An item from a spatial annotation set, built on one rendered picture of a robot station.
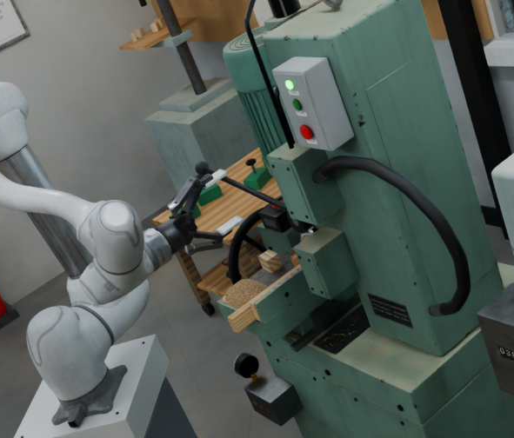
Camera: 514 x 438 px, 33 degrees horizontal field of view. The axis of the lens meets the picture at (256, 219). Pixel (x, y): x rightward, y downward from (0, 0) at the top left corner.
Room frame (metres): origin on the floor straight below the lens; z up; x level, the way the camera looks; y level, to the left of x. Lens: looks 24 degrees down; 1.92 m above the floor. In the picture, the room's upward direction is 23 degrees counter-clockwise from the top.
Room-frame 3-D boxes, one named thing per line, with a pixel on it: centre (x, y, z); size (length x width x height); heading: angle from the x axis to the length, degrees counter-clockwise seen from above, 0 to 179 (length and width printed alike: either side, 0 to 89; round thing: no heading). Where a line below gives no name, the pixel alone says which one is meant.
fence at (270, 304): (1.85, -0.19, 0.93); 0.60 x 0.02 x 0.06; 117
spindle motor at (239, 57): (1.87, -0.16, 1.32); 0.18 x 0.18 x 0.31
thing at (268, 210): (2.05, -0.08, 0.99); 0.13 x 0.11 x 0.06; 117
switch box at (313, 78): (1.52, -0.18, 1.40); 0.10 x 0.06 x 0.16; 27
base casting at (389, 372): (1.76, -0.21, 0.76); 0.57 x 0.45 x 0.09; 27
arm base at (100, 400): (2.03, 0.61, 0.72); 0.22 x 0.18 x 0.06; 162
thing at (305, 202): (1.61, -0.12, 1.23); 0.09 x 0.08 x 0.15; 27
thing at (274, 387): (1.88, 0.14, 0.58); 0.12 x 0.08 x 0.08; 27
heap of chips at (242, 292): (1.84, 0.09, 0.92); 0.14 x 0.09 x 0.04; 27
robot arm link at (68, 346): (2.05, 0.60, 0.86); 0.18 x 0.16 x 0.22; 135
